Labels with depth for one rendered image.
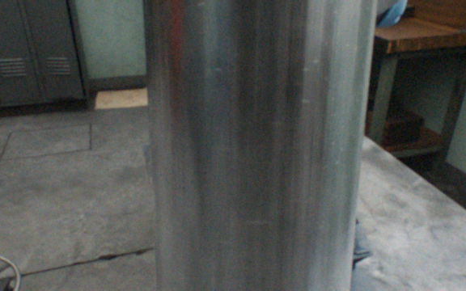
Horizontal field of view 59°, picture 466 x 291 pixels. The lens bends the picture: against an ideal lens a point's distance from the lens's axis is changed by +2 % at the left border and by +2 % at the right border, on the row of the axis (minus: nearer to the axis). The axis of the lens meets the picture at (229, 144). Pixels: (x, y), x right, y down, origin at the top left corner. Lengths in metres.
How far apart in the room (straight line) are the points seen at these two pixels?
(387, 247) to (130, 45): 3.35
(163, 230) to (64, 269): 1.84
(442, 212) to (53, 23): 2.88
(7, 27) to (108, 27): 0.84
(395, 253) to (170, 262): 0.66
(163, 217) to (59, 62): 3.23
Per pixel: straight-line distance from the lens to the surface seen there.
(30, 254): 2.13
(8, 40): 3.43
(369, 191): 0.94
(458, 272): 0.81
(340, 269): 0.16
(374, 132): 2.28
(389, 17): 0.55
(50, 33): 3.34
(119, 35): 3.87
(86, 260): 2.00
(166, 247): 0.16
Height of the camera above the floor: 1.30
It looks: 28 degrees down
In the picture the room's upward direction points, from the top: straight up
